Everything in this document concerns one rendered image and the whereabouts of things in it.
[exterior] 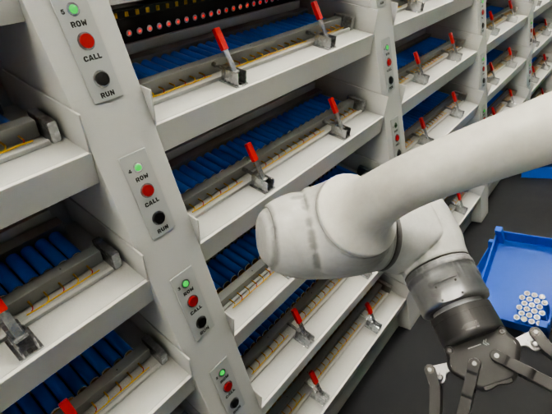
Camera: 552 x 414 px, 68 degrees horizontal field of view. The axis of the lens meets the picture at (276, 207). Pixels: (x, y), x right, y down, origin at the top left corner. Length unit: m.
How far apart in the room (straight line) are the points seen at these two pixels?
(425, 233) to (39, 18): 0.50
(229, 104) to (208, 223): 0.20
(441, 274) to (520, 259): 1.01
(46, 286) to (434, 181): 0.49
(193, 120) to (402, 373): 0.96
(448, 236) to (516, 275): 0.97
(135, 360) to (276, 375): 0.32
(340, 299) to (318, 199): 0.62
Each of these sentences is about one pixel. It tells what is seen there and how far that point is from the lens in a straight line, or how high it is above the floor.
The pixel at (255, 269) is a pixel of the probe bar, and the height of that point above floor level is 0.56.
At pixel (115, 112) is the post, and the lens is 0.56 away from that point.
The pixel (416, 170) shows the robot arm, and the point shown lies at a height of 0.84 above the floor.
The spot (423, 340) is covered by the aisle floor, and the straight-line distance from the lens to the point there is 1.40.
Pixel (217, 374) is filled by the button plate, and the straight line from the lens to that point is 0.75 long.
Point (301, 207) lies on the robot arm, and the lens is 0.46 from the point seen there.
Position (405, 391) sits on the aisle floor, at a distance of 1.27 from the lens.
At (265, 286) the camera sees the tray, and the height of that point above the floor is 0.52.
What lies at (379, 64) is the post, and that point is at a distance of 1.04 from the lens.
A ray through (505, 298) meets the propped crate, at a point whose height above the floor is 0.04.
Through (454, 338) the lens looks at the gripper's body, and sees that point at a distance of 0.54.
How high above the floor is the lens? 1.00
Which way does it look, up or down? 25 degrees down
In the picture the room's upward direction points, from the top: 15 degrees counter-clockwise
